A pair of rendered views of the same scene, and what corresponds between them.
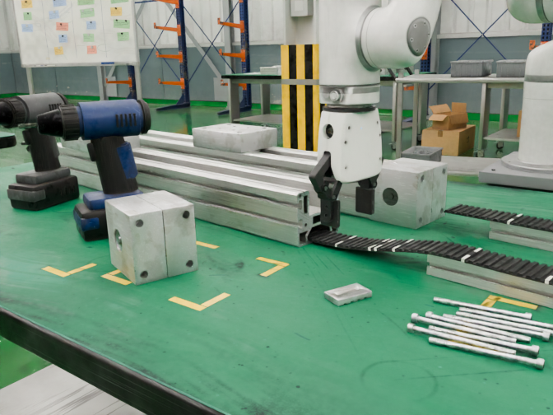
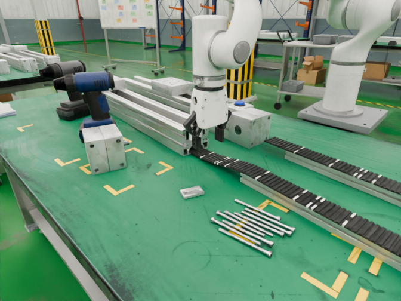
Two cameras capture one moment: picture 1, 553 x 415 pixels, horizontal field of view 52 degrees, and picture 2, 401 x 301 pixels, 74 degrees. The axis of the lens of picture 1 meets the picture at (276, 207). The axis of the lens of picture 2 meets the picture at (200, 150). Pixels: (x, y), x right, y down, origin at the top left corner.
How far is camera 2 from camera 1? 0.21 m
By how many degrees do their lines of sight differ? 12
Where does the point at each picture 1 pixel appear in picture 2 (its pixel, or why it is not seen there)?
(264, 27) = (224, 9)
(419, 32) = (241, 50)
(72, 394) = not seen: hidden behind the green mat
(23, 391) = not seen: hidden behind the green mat
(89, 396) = not seen: hidden behind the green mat
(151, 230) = (98, 149)
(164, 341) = (88, 214)
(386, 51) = (222, 60)
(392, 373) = (190, 250)
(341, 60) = (201, 62)
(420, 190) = (252, 129)
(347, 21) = (204, 40)
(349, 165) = (205, 119)
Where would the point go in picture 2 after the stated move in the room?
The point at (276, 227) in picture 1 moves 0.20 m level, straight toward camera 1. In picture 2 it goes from (173, 144) to (157, 180)
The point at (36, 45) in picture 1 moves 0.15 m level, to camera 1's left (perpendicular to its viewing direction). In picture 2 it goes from (108, 17) to (102, 17)
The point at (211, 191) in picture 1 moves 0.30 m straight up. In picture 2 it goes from (147, 120) to (138, 21)
